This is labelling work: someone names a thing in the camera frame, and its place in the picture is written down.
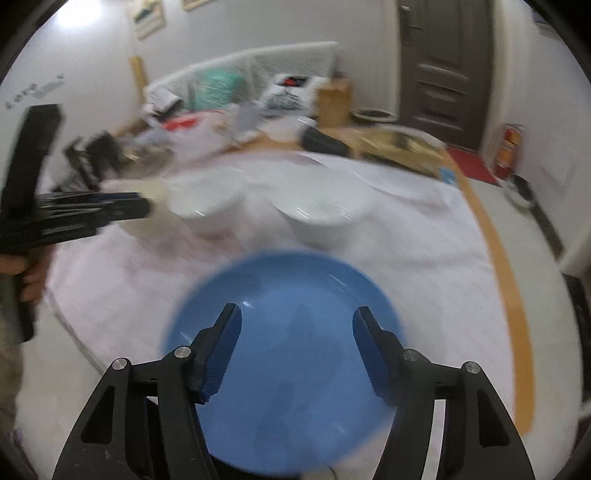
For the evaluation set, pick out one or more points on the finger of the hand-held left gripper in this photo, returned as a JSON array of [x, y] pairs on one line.
[[120, 198], [92, 221]]

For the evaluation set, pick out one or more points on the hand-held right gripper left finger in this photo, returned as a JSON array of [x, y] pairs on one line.
[[221, 355]]

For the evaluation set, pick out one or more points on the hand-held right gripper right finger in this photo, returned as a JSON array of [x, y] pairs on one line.
[[374, 360]]

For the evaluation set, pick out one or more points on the blue plastic bowl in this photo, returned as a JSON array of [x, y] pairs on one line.
[[295, 323]]

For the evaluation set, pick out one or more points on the white bowl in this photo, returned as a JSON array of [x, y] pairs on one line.
[[323, 217], [207, 203]]

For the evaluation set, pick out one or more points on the white plate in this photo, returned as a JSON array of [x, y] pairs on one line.
[[344, 171]]

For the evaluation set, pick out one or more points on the person's left hand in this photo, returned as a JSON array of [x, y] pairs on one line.
[[34, 286]]

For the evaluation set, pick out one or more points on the white printed tablecloth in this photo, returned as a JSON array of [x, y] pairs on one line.
[[438, 258]]

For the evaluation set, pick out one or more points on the leaning wooden board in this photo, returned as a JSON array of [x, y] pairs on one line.
[[137, 76]]

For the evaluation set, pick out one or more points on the green patterned pillow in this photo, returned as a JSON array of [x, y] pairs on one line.
[[219, 87]]

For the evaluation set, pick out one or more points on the small framed landscape painting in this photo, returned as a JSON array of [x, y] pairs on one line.
[[148, 18]]

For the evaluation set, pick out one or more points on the white pillow black tree print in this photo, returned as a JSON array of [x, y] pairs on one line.
[[291, 92]]

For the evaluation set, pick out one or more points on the grey sofa with lace cover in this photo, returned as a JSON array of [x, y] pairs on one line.
[[277, 60]]

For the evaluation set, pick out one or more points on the black packet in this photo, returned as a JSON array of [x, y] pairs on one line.
[[323, 141]]

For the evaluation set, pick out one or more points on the brown snack packet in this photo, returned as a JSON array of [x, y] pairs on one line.
[[401, 150]]

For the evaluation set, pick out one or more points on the red door mat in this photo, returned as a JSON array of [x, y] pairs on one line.
[[475, 164]]

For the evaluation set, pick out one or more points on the grey trash bin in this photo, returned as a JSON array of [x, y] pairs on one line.
[[374, 115]]

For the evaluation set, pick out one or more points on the red fire extinguisher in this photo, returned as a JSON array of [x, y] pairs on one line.
[[509, 150]]

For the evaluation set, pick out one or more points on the dark brown door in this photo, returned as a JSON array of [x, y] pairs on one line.
[[443, 69]]

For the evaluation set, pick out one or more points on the black wall lettering decal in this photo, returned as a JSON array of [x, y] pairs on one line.
[[34, 90]]

